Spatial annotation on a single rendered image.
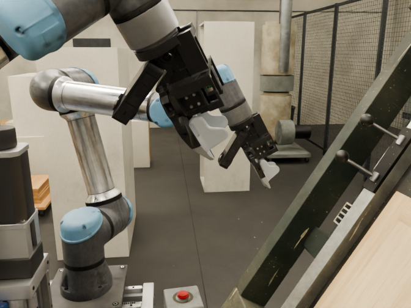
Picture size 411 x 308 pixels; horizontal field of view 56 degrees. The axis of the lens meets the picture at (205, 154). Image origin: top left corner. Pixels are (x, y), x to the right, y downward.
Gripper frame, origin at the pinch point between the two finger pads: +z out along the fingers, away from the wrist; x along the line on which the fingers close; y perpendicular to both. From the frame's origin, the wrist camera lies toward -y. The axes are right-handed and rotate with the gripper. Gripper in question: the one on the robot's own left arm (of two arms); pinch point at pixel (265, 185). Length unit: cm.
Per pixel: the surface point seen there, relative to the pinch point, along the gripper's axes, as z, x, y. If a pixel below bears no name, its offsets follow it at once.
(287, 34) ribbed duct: 21, 529, 168
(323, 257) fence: 25.1, -6.2, 4.8
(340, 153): 1.5, -1.1, 22.3
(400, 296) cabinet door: 25.7, -29.8, 13.9
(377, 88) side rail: -3, 21, 48
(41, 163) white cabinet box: -1, 370, -214
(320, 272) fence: 27.0, -8.7, 2.0
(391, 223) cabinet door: 18.6, -15.3, 23.0
